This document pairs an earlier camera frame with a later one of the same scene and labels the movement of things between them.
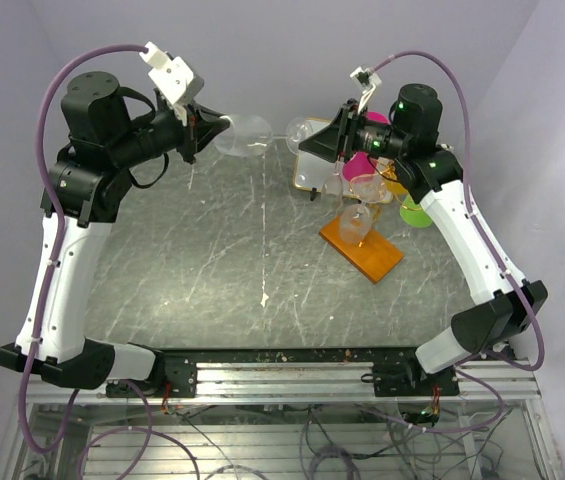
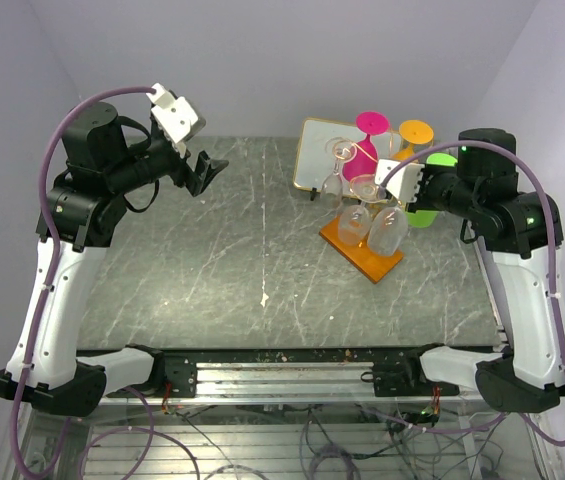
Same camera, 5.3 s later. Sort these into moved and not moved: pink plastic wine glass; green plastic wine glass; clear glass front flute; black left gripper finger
Moved: black left gripper finger; clear glass front flute
Not moved: green plastic wine glass; pink plastic wine glass
